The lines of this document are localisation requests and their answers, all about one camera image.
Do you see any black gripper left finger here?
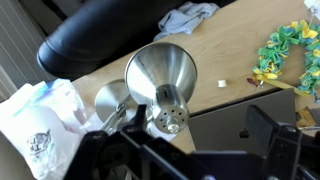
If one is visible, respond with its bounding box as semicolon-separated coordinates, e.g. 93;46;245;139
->
62;104;196;180

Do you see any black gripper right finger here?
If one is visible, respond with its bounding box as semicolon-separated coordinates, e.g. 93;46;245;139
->
244;104;320;180

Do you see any silver metal desk lamp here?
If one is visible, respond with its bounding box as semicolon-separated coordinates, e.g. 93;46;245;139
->
94;41;199;135

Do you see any brown card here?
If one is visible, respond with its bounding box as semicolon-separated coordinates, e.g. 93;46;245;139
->
294;105;317;128

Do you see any black closed laptop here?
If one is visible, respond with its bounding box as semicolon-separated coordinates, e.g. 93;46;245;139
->
187;87;298;154

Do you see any small dark red trinket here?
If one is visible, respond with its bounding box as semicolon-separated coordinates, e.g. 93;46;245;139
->
246;76;265;89

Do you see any clear plastic bag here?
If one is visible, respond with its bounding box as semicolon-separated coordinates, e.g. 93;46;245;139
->
12;77;98;135

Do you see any white baseball cap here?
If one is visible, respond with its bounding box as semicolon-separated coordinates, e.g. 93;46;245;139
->
0;104;74;180

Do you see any small white round cap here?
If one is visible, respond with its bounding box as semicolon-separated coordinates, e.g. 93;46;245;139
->
217;78;229;89

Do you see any green yellow fabric lei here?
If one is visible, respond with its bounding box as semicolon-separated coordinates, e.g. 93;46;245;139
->
251;19;320;98

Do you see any black leather chair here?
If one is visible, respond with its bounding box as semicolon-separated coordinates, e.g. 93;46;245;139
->
36;0;234;82

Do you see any white paper sheet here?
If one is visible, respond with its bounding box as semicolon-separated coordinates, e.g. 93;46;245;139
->
303;0;320;22

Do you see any grey blue cloth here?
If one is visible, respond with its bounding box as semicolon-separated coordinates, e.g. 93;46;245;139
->
152;1;221;43

